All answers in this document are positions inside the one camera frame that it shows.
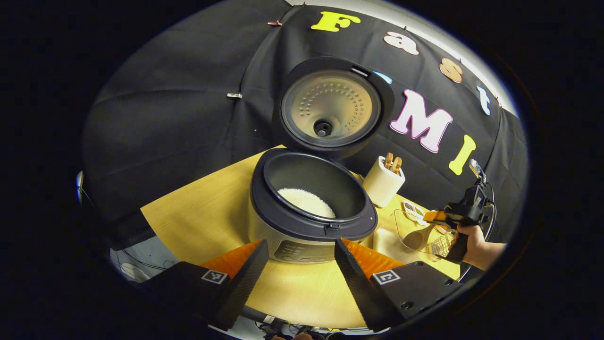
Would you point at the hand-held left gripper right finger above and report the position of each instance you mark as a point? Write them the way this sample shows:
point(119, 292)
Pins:
point(358, 288)

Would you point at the toasted bread slice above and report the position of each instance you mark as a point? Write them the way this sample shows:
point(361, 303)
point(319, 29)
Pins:
point(388, 160)
point(397, 165)

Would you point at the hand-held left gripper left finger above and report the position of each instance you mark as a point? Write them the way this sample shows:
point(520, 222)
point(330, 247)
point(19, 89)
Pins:
point(243, 288)

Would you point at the white divided bean dish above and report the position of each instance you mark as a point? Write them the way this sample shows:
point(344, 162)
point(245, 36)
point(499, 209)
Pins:
point(413, 210)

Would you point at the wooden spoon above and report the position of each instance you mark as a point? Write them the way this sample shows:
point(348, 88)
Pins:
point(417, 238)

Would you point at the white rice heap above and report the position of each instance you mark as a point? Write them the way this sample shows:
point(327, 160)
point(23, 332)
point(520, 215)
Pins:
point(306, 203)

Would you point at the dark lidded rice cooker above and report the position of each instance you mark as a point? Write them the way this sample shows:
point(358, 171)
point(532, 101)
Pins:
point(302, 226)

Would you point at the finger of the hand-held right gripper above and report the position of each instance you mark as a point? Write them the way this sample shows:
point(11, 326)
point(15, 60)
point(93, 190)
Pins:
point(435, 216)

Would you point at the white toaster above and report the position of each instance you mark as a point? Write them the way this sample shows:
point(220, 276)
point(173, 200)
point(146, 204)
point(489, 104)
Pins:
point(382, 186)

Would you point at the black backdrop cloth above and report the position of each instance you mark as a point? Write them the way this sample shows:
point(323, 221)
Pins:
point(165, 118)

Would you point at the clear rice container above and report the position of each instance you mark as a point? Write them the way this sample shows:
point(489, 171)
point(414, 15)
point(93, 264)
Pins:
point(389, 241)

